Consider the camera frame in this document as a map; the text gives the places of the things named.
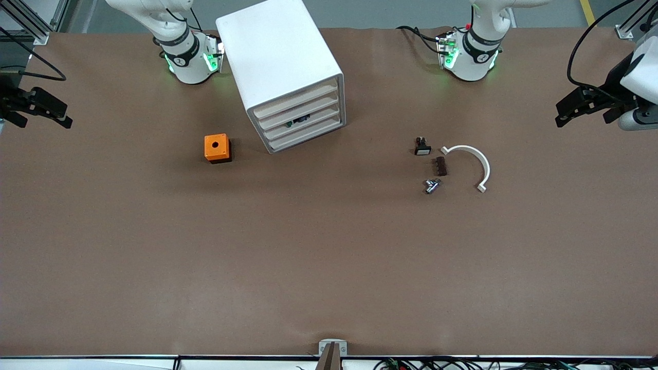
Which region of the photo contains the orange box with hole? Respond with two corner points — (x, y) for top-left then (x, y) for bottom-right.
(204, 134), (232, 164)

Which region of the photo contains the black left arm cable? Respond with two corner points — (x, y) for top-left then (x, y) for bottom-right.
(566, 0), (639, 89)

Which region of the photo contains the aluminium frame profile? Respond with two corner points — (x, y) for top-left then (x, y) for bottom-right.
(0, 0), (79, 46)
(614, 0), (658, 40)

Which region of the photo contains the white curved plastic bracket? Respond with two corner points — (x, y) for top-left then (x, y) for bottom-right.
(441, 145), (491, 193)

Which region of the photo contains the black base connector cable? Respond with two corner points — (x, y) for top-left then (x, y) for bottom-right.
(397, 26), (444, 55)

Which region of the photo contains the black cable bundle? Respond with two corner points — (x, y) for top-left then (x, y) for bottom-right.
(374, 357), (658, 370)

